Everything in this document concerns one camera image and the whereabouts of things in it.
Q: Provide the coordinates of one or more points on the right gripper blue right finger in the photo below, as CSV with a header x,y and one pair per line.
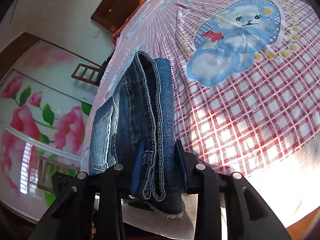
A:
x,y
185,163

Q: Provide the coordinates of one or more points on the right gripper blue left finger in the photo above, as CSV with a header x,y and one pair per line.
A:
x,y
137,176

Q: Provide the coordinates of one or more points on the blue denim jeans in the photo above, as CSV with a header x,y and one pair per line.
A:
x,y
140,109

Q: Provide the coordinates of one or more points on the floral sliding wardrobe door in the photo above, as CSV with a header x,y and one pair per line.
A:
x,y
44,113

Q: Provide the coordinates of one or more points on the brown wooden chair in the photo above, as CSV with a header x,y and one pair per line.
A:
x,y
86,73

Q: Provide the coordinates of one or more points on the dark clothes on chair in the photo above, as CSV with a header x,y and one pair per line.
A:
x,y
102,70

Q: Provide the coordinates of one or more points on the pink plaid cartoon bed sheet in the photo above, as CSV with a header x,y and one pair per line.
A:
x,y
245,75

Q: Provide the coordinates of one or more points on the brown wooden headboard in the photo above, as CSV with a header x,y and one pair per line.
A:
x,y
112,14

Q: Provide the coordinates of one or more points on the white wall socket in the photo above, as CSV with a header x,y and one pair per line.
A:
x,y
96,34

